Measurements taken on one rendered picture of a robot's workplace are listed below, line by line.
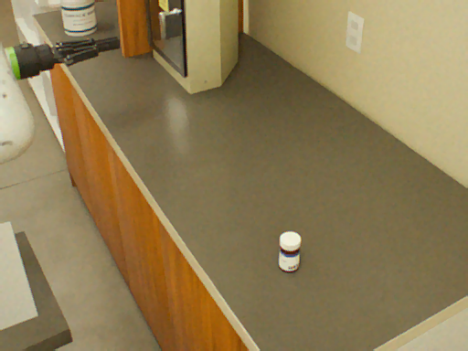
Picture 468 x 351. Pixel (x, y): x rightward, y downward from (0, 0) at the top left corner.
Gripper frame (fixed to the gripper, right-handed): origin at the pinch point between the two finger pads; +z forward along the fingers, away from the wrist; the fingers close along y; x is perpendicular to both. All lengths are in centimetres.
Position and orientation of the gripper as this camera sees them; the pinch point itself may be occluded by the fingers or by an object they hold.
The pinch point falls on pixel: (107, 44)
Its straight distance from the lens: 172.3
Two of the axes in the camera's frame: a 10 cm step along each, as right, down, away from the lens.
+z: 8.6, -2.5, 4.5
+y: -5.1, -4.8, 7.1
